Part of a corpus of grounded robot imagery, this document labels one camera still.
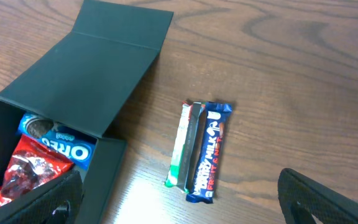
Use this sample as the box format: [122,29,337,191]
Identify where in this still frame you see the blue Oreo cookie pack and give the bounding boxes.
[18,113,96,170]

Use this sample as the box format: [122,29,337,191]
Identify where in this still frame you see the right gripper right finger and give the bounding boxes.
[278,168,358,224]

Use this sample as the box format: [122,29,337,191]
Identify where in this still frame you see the red Hacks candy bag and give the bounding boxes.
[0,134,73,207]

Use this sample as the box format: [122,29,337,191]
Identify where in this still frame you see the Dairy Milk chocolate bar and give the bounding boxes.
[186,102,232,204]

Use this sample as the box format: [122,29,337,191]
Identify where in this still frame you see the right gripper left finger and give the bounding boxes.
[0,170,83,224]

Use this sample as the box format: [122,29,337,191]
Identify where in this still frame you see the dark green open gift box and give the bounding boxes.
[0,1,173,223]

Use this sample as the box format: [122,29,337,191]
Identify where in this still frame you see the green white chocolate bar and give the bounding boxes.
[164,102,205,194]

